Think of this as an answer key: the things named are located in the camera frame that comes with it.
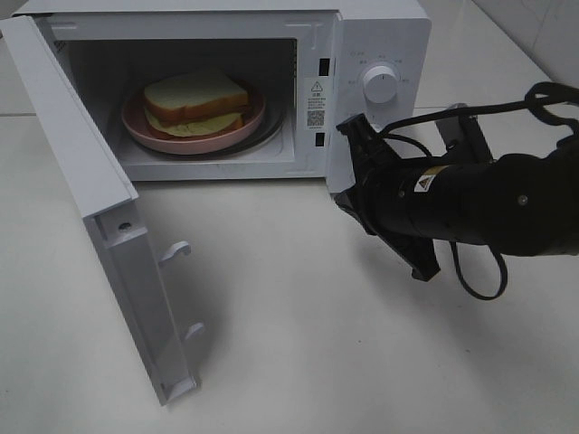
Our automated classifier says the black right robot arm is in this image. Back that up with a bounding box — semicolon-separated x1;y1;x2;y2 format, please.
335;114;578;281

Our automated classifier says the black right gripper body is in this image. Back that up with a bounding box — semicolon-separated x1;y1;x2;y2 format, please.
334;135;412;238

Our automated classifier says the white microwave oven body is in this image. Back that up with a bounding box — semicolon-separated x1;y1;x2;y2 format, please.
11;1;431;193

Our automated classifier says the upper white power knob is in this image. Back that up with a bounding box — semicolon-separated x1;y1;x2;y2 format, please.
363;63;400;104

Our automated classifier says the toast sandwich with lettuce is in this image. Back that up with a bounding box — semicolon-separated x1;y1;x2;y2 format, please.
143;68;250;137

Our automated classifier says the white microwave door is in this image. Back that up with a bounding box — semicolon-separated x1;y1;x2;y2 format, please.
1;15;202;405

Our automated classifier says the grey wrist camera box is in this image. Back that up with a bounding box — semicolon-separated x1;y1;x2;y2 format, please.
435;115;493;165

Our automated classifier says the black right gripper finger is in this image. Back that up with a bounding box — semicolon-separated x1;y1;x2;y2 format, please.
337;113;384;152
378;233;440;280

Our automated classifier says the pink round plate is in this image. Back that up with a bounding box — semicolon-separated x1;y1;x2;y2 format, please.
121;80;267;157

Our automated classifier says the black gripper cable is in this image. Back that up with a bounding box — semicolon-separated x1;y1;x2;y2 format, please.
377;81;579;299

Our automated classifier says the glass microwave turntable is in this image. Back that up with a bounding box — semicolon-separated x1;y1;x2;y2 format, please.
128;106;288;160

